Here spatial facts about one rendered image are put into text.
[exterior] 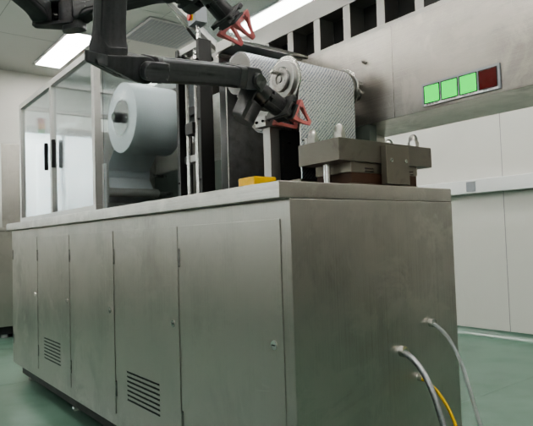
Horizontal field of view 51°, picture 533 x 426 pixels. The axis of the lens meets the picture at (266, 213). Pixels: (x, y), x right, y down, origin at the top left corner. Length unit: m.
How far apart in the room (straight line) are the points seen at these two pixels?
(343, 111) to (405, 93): 0.20
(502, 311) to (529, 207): 0.76
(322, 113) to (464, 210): 2.81
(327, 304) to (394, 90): 0.80
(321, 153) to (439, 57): 0.49
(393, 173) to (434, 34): 0.46
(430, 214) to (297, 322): 0.57
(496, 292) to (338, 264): 3.04
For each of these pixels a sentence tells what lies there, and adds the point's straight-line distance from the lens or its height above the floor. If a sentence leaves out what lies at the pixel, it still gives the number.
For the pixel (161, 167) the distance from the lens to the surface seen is 2.55.
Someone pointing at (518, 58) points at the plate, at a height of 1.22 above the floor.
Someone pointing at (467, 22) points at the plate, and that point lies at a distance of 1.74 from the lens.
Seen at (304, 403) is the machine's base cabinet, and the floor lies 0.39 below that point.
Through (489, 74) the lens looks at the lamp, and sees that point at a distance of 1.66.
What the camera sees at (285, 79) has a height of 1.24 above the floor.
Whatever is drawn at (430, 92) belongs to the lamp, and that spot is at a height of 1.19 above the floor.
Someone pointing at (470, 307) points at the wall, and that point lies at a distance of 4.45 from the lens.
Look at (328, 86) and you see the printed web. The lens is 1.77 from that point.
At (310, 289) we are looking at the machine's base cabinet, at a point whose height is 0.65.
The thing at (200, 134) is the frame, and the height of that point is 1.12.
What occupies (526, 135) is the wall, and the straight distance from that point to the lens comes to 4.22.
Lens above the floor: 0.77
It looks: 3 degrees up
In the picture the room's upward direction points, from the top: 2 degrees counter-clockwise
